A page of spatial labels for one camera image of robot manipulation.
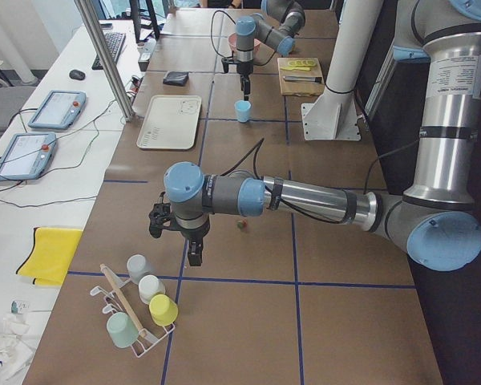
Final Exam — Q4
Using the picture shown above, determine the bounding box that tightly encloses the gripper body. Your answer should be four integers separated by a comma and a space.
240, 75, 250, 95
183, 222, 210, 252

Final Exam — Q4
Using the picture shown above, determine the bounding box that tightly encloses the light blue plastic cup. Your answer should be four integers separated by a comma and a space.
234, 100, 252, 123

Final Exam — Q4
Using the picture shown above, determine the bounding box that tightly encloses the white upturned cup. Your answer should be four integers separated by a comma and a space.
138, 274, 166, 305

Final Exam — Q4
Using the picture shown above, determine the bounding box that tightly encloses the grey upturned cup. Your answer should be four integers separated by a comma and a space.
127, 254, 155, 285

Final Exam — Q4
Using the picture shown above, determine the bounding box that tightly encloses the yellow upturned cup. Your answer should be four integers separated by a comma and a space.
149, 294, 179, 326

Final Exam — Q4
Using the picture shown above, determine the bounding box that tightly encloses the green upturned cup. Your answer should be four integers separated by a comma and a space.
107, 312, 139, 348

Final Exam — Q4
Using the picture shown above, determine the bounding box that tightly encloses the pink bowl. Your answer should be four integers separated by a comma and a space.
228, 33, 261, 63

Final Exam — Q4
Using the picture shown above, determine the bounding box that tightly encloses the lower lemon slice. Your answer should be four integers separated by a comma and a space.
287, 60, 307, 67

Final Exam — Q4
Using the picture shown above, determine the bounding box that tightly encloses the lemon slice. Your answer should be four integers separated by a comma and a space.
287, 60, 307, 67
302, 59, 316, 67

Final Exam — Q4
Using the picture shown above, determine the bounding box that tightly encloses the red strawberry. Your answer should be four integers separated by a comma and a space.
236, 220, 247, 230

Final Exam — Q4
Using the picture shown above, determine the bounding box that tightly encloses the wooden cutting board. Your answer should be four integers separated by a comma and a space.
277, 58, 325, 96

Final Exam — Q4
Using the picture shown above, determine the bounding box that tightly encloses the upper lemon slice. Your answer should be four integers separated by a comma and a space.
302, 59, 316, 67

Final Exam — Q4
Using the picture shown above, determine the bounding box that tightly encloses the yellow plastic knife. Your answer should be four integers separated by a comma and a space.
279, 66, 312, 72

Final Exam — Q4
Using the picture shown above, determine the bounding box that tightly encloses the folded grey cloth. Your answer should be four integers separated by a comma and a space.
163, 71, 189, 87

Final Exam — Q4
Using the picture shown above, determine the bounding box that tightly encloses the cream bear serving tray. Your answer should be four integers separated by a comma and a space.
136, 95, 202, 150

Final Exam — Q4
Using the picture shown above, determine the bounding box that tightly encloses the black keyboard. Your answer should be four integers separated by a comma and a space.
91, 32, 126, 71

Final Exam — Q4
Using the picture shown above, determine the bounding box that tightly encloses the yellow cloth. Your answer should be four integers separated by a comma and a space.
16, 227, 83, 286

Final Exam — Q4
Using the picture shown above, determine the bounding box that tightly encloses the black computer mouse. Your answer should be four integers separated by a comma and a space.
69, 69, 86, 81

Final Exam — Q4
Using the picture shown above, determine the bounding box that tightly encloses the upper teach pendant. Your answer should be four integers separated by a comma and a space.
28, 90, 87, 130

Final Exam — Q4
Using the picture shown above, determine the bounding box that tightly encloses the teach pendant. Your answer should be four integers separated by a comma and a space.
28, 90, 87, 130
0, 132, 57, 181

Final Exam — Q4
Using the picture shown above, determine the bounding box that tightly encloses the lower teach pendant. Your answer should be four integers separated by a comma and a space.
0, 132, 57, 181

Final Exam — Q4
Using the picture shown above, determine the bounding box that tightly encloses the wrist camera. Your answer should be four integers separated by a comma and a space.
221, 56, 238, 74
148, 191, 180, 239

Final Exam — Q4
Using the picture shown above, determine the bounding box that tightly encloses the wooden rack handle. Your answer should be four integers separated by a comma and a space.
100, 264, 147, 337

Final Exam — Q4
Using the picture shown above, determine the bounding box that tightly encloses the white wire cup rack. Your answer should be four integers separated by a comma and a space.
89, 277, 176, 359

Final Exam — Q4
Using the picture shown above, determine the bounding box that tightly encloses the aluminium frame post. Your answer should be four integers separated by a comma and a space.
75, 0, 135, 122

